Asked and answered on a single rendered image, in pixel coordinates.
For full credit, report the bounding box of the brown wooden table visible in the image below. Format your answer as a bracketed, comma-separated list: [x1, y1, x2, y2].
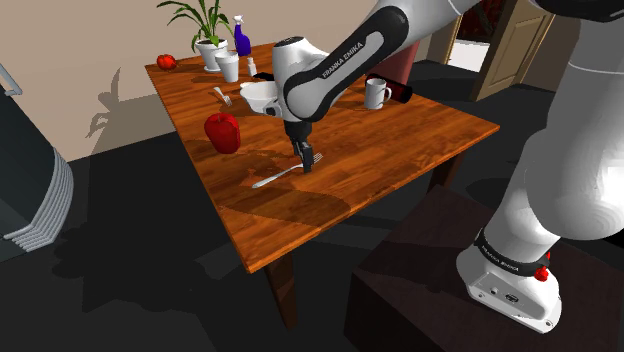
[144, 42, 501, 331]

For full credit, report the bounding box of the tan wooden door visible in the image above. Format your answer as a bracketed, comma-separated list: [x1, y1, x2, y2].
[469, 0, 557, 102]

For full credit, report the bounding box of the green plant in white pot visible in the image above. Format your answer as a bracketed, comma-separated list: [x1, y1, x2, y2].
[156, 0, 236, 74]

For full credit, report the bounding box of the dark red cylinder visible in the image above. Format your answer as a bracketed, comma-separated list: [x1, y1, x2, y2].
[373, 40, 421, 87]

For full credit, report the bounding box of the small silver fork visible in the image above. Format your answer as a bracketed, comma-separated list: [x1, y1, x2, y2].
[212, 86, 234, 108]

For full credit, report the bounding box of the white mug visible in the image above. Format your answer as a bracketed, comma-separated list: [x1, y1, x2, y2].
[363, 77, 393, 111]

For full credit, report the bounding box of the dark red bottle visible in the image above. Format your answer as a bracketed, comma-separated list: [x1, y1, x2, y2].
[365, 72, 415, 105]

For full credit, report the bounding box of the dark furniture with grey ribs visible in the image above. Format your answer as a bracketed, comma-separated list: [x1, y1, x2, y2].
[0, 63, 75, 253]

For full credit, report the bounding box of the blue spray bottle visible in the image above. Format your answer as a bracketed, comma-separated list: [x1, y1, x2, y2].
[232, 14, 253, 58]

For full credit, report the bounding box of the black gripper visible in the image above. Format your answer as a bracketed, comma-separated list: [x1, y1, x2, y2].
[284, 120, 316, 175]

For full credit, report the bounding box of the dark robot stand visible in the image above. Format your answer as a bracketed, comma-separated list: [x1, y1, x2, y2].
[342, 184, 624, 352]

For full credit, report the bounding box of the white bowl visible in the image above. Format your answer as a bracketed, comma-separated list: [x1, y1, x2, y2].
[239, 80, 282, 118]

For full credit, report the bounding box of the red bell pepper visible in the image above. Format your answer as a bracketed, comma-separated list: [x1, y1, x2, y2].
[203, 112, 242, 155]

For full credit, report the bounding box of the long silver fork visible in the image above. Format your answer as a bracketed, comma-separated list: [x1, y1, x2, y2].
[251, 152, 324, 190]

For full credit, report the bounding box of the white paper cup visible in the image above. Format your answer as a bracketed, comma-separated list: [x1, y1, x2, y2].
[214, 50, 241, 84]

